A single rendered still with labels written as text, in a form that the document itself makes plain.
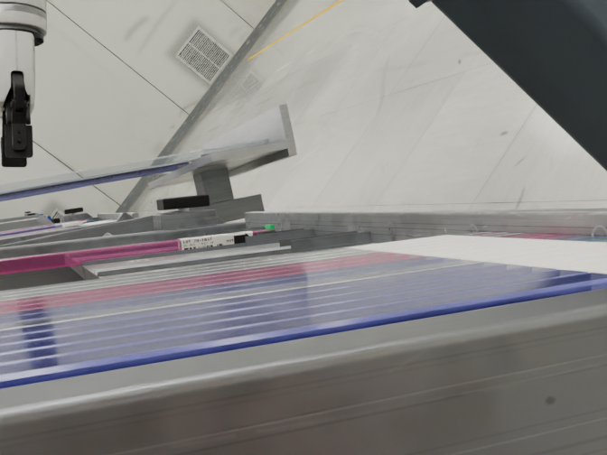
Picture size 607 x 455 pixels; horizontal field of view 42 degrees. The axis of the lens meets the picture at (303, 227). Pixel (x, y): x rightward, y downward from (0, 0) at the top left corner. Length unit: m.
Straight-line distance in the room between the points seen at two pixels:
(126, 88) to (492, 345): 8.27
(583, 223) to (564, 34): 0.68
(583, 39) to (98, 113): 7.50
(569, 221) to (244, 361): 0.25
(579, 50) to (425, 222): 0.59
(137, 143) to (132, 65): 0.80
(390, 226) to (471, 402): 0.37
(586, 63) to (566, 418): 0.90
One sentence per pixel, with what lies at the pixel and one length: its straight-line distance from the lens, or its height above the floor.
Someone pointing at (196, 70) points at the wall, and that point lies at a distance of 8.57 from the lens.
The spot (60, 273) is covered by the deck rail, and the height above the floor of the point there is 0.85.
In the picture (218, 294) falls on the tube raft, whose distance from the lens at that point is 0.27.
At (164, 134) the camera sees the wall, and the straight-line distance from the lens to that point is 8.42.
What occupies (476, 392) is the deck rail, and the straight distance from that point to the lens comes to 0.17.
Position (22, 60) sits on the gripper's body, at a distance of 1.06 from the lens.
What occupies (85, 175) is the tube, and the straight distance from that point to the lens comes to 0.97.
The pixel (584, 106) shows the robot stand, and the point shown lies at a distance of 1.12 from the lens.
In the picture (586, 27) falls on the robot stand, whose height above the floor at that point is 0.54.
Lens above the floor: 0.93
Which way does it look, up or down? 17 degrees down
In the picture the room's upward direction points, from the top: 52 degrees counter-clockwise
